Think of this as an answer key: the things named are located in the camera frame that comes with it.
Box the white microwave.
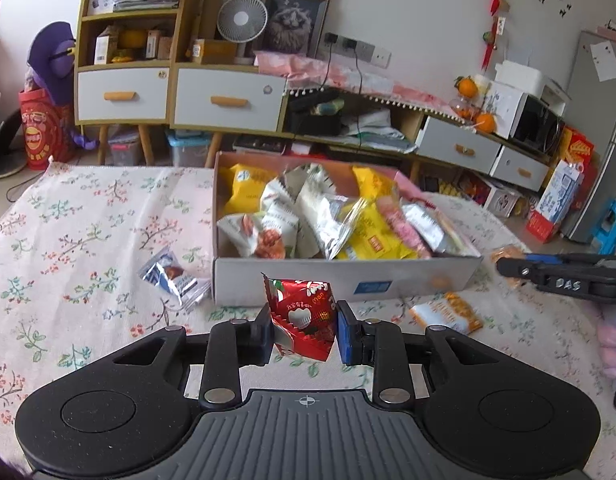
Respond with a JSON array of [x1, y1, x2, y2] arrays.
[[488, 80, 566, 156]]

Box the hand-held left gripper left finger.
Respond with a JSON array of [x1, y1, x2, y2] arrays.
[[112, 306, 275, 407]]

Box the pink cloth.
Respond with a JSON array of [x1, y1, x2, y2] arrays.
[[253, 51, 464, 121]]

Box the stack of folded bags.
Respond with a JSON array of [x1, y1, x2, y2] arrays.
[[345, 110, 419, 153]]

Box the pile of mixed snack packs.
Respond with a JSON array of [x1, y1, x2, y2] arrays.
[[217, 160, 481, 261]]

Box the orange red box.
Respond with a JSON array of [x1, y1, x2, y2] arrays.
[[558, 127, 595, 166]]

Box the orange white snack packet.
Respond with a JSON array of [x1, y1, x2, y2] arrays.
[[408, 292, 484, 336]]

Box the blue lid storage bin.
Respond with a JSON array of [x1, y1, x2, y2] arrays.
[[167, 130, 211, 168]]

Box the silver refrigerator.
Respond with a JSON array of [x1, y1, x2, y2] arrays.
[[560, 30, 616, 246]]

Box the wooden shelf cabinet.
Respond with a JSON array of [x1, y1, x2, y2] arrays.
[[74, 0, 195, 167]]

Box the person's right hand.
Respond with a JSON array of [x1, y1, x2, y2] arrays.
[[597, 324, 616, 380]]

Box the small white fan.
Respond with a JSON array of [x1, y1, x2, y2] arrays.
[[217, 0, 269, 65]]

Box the small clear storage bin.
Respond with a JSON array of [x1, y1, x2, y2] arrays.
[[108, 130, 143, 167]]

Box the wall power outlets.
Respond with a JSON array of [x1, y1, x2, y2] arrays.
[[325, 32, 393, 68]]

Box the black box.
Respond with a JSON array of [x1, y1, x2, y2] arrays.
[[287, 92, 346, 136]]

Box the purple plush toy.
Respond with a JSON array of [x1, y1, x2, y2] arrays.
[[25, 21, 98, 151]]

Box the long wooden tv cabinet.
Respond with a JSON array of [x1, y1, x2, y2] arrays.
[[170, 60, 564, 196]]

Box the framed cat picture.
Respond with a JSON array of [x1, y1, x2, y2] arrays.
[[258, 0, 333, 58]]

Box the yellow cardboard box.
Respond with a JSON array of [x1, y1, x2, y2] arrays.
[[193, 39, 239, 65]]

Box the blue white carton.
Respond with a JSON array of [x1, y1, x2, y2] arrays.
[[525, 160, 586, 245]]

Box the white paper note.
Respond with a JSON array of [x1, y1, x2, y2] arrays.
[[589, 40, 616, 82]]

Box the white foam box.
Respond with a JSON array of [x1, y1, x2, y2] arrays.
[[494, 60, 571, 102]]

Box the red snack packet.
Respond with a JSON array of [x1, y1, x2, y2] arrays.
[[260, 272, 339, 362]]

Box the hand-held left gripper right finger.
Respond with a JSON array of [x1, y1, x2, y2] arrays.
[[335, 300, 494, 407]]

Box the blue silver snack packet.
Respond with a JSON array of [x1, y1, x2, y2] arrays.
[[138, 250, 213, 313]]

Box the white drawer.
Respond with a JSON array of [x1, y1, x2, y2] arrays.
[[174, 67, 287, 130], [417, 116, 504, 163], [490, 146, 551, 192], [76, 67, 171, 125]]

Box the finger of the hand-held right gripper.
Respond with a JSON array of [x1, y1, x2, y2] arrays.
[[524, 253, 590, 267], [495, 257, 553, 289]]

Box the red round gift bucket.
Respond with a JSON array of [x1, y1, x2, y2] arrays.
[[18, 87, 76, 171]]

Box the red hanging decoration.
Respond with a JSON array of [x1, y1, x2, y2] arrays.
[[482, 0, 511, 72]]

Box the white printed box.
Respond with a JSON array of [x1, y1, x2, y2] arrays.
[[480, 182, 526, 218]]

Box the blue stool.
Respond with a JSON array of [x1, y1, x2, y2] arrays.
[[590, 197, 616, 256]]

